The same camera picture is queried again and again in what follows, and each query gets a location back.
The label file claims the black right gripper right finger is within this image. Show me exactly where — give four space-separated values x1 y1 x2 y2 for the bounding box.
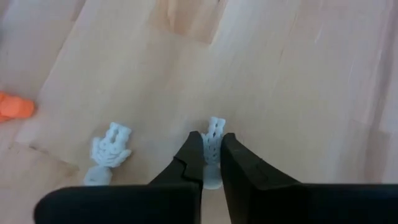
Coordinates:
221 133 301 224

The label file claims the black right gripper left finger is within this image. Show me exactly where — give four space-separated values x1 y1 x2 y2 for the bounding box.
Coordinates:
148 131 205 224

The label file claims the small white skeleton piece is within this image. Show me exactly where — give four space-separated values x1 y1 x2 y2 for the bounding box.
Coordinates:
83 121 132 187
201 116 227 190

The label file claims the small orange skeleton piece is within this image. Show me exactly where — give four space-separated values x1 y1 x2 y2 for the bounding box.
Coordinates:
0 91 35 123

